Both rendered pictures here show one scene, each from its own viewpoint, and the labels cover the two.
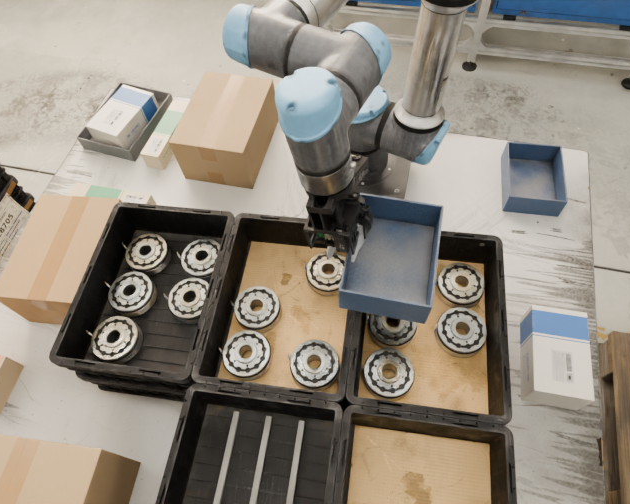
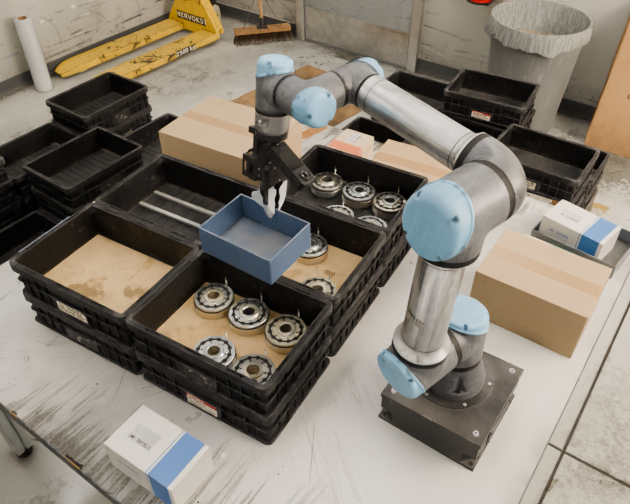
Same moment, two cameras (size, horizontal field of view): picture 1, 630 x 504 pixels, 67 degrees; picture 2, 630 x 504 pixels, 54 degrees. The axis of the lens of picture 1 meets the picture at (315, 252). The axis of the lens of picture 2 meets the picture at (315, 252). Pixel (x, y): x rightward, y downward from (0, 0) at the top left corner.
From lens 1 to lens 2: 1.39 m
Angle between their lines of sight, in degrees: 62
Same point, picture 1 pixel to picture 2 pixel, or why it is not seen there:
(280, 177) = not seen: hidden behind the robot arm
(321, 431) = not seen: hidden behind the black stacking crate
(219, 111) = (541, 266)
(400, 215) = (289, 257)
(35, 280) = (390, 155)
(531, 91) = not seen: outside the picture
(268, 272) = (341, 265)
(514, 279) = (256, 489)
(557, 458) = (94, 426)
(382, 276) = (250, 240)
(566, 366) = (141, 439)
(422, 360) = (211, 328)
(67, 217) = (441, 170)
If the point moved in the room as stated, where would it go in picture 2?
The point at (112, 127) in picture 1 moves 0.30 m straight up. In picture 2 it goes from (556, 214) to (583, 130)
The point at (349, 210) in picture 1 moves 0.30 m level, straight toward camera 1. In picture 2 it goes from (260, 158) to (146, 129)
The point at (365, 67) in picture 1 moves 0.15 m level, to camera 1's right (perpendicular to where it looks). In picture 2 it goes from (288, 91) to (262, 129)
